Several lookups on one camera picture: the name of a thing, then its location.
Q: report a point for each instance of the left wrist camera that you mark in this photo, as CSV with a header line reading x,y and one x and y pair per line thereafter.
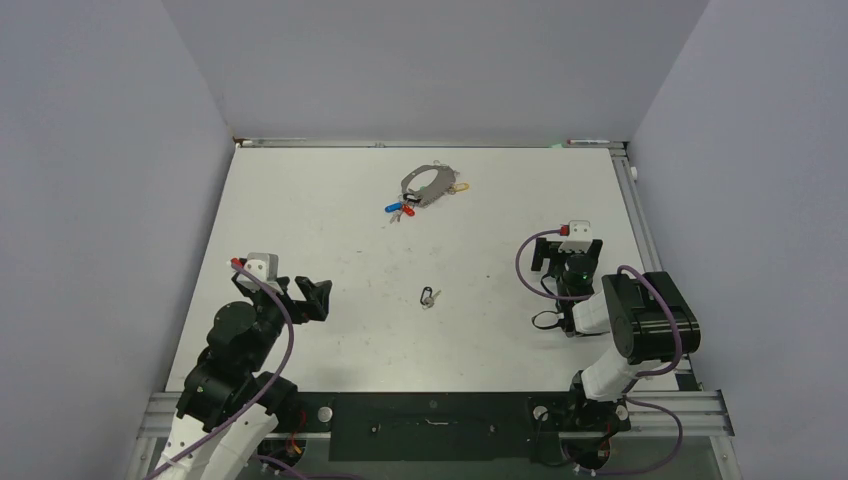
x,y
263,266

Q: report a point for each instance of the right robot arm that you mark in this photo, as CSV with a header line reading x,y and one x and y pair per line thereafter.
x,y
651,326

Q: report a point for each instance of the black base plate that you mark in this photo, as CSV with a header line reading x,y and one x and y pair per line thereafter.
x,y
351,442

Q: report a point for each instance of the small key with black tag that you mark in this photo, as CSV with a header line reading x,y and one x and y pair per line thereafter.
x,y
428,297

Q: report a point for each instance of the front aluminium rail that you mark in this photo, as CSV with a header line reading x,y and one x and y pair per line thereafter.
x,y
701,413

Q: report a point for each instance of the blue key tag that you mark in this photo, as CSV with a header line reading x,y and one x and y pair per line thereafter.
x,y
395,207

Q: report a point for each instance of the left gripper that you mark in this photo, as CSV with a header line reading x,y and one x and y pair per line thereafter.
x,y
315,293

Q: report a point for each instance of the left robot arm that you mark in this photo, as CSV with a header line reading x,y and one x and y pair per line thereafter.
x,y
236,395

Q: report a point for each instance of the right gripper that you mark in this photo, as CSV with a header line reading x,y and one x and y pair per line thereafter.
x,y
548,249

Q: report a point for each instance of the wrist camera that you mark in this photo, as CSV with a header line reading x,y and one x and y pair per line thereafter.
x,y
577,237
263,266

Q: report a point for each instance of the right aluminium rail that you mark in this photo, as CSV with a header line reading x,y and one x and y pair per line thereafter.
x,y
683,376

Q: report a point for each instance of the aluminium rail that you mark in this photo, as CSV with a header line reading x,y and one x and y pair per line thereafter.
x,y
317,143
701,413
683,376

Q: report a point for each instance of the back aluminium rail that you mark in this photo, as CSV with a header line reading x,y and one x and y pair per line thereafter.
x,y
317,143

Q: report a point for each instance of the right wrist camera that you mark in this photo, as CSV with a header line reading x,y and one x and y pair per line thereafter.
x,y
577,237

